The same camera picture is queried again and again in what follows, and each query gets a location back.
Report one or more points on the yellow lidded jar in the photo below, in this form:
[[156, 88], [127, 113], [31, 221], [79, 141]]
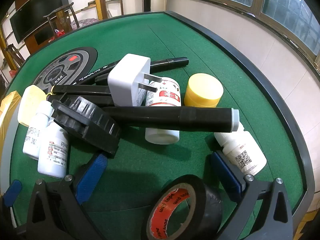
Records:
[[203, 90]]

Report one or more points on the dark wooden chair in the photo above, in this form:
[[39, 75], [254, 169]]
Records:
[[63, 17]]

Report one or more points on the metal-framed window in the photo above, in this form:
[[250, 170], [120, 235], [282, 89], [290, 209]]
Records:
[[287, 7]]

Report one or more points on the white plastic bottle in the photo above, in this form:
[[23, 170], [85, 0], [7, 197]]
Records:
[[33, 135], [53, 155]]

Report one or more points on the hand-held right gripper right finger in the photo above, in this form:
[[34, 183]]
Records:
[[225, 172]]

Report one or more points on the white bottle with red label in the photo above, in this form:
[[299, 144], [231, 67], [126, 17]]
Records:
[[165, 97]]

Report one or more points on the black ribbed plastic disc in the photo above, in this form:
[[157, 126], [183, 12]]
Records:
[[85, 125]]

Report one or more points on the floral cushion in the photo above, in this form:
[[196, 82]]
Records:
[[83, 23]]

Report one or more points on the pale yellow plastic block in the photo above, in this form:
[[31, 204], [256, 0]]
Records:
[[30, 102]]

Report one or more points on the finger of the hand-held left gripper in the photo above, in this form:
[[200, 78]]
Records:
[[12, 191]]

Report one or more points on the black electrical tape roll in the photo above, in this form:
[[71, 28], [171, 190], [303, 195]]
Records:
[[212, 205]]

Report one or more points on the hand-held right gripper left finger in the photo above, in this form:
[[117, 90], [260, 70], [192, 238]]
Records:
[[92, 175]]

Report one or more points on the yellow-edged cardboard tray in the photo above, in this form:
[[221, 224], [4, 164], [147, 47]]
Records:
[[10, 100]]

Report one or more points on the white power adapter plug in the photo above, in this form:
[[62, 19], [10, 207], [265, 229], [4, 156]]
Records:
[[127, 77]]

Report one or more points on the round grey table control panel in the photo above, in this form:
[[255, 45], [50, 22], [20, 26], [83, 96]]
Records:
[[65, 65]]

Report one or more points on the white bottle with square code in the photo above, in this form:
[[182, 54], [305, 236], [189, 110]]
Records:
[[240, 150]]

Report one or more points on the black flat television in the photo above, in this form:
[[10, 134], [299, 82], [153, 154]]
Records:
[[37, 15]]

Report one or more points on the black marker pen yellow end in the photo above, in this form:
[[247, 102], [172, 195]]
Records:
[[82, 89]]

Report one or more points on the red plastic bag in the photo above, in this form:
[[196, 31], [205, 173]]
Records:
[[60, 32]]

